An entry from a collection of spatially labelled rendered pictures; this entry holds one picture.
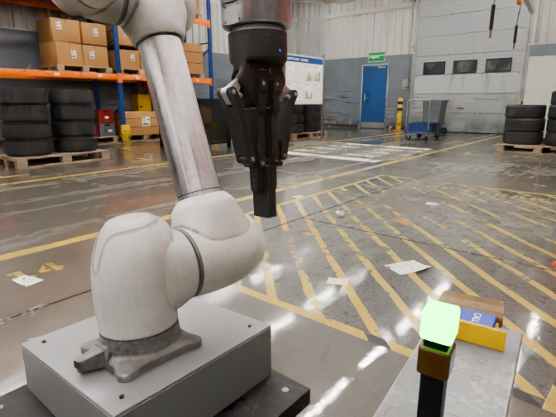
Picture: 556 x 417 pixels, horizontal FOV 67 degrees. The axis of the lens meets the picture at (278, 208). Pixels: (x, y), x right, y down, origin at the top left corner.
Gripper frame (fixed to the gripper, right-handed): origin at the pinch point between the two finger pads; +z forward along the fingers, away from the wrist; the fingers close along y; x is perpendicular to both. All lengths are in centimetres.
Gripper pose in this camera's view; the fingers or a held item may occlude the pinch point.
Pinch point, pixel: (264, 190)
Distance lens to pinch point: 57.8
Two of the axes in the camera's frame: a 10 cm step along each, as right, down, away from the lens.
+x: 7.4, 1.1, -6.7
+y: -6.7, 1.7, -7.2
